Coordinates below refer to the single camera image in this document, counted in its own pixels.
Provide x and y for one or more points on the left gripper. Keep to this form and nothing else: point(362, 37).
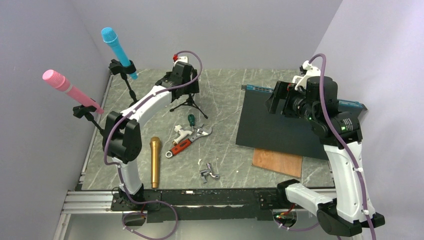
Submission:
point(193, 88)

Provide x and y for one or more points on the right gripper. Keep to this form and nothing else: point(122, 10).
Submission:
point(284, 90)

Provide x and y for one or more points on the black tripod mic stand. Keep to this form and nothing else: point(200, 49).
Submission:
point(189, 102)

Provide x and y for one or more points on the gold microphone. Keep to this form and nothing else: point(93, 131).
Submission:
point(155, 147)

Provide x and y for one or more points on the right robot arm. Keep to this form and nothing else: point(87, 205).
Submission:
point(340, 133)

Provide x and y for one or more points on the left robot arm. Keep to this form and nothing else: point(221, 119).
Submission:
point(122, 140)

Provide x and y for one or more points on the blue mic round-base stand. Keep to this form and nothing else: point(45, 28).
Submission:
point(117, 68)

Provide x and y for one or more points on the blue microphone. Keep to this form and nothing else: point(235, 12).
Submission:
point(110, 37)

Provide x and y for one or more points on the pink mic round-base stand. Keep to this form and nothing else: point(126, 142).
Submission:
point(86, 111)

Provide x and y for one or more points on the pink microphone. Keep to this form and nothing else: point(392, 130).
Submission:
point(62, 84)

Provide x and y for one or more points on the white plastic faucet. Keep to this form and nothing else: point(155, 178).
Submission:
point(182, 133)

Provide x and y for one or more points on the wooden board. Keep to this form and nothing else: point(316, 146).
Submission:
point(283, 163)

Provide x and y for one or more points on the small metal clamp part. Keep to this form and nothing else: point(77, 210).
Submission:
point(208, 172)

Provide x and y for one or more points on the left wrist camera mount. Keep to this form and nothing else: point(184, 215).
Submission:
point(183, 59)

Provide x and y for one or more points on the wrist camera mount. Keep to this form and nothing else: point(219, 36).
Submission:
point(183, 59)
point(307, 70)

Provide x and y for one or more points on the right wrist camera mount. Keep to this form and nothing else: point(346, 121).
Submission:
point(307, 70)

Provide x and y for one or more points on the green handle screwdriver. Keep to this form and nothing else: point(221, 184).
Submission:
point(191, 120)

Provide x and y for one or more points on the black network switch box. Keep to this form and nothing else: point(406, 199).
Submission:
point(262, 130)

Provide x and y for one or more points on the red handle adjustable wrench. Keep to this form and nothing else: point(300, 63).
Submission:
point(197, 132)

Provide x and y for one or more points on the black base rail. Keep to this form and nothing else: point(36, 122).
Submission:
point(204, 204)

